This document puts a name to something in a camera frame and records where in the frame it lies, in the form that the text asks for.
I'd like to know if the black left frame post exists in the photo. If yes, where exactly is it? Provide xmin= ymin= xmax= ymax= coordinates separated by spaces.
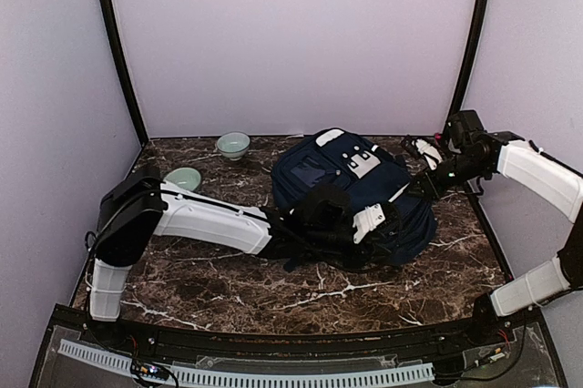
xmin=99 ymin=0 xmax=149 ymax=147

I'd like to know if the black frame post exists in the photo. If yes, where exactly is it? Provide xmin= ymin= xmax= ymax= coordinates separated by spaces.
xmin=99 ymin=0 xmax=149 ymax=147
xmin=444 ymin=0 xmax=488 ymax=129

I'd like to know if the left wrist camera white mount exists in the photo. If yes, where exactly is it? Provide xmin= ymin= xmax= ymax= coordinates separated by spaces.
xmin=353 ymin=203 xmax=386 ymax=244

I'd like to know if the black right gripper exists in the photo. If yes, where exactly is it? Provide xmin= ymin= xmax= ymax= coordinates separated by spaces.
xmin=404 ymin=150 xmax=489 ymax=200

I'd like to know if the celadon bowl rear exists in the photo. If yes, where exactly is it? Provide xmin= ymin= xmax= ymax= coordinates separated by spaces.
xmin=216 ymin=131 xmax=251 ymax=161

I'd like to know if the celadon bowl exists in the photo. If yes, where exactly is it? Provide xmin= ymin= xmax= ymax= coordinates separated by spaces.
xmin=164 ymin=167 xmax=202 ymax=191
xmin=216 ymin=131 xmax=251 ymax=161

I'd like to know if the grey slotted cable duct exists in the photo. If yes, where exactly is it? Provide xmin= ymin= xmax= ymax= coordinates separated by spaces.
xmin=57 ymin=340 xmax=435 ymax=387

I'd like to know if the black right frame post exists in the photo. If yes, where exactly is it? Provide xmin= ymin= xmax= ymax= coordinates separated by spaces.
xmin=444 ymin=0 xmax=488 ymax=129

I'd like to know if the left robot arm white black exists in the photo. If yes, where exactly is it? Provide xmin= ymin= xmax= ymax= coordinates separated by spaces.
xmin=88 ymin=168 xmax=353 ymax=348

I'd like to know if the celadon bowl front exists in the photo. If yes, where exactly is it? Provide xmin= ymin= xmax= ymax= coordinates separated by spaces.
xmin=164 ymin=167 xmax=202 ymax=191

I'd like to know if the small circuit board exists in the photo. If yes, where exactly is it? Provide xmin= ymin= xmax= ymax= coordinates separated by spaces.
xmin=130 ymin=360 xmax=169 ymax=383

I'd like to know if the navy blue student backpack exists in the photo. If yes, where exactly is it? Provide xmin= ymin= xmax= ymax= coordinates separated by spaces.
xmin=271 ymin=128 xmax=437 ymax=272

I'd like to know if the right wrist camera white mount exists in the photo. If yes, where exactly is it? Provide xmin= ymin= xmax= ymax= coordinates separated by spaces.
xmin=401 ymin=136 xmax=444 ymax=170

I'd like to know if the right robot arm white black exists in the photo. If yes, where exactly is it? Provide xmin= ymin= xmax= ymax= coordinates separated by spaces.
xmin=404 ymin=109 xmax=582 ymax=346

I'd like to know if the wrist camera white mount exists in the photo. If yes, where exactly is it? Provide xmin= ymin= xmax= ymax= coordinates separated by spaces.
xmin=401 ymin=136 xmax=444 ymax=170
xmin=353 ymin=203 xmax=386 ymax=244

